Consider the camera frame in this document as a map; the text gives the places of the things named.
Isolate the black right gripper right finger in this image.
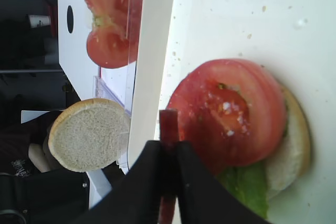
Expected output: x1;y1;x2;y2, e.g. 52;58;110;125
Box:
176;141;268;224

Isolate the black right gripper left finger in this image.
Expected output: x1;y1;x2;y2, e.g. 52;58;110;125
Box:
72;141;162;224

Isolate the sausage meat slice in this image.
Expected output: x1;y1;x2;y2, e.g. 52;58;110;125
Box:
158;109;179;223

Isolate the lettuce leaf on bun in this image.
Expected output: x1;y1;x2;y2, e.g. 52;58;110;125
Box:
216;162;268;219

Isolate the tomato slice on bun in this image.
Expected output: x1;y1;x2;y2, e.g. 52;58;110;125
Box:
167;59;287;175

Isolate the standing tomato slice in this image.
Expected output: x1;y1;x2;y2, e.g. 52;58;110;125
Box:
85;0;128;69

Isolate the standing bun half left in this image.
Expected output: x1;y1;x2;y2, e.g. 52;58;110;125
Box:
48;98;130;172

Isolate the bottom bun on tray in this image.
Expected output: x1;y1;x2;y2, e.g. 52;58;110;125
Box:
265;84;312;199

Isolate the clear holder lower left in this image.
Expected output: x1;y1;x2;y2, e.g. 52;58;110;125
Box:
93;67;132;117

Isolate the white metal tray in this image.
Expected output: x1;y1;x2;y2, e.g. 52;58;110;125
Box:
128;0;335;223

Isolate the clear left long rail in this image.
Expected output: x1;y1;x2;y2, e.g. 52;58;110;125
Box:
115;0;145;172

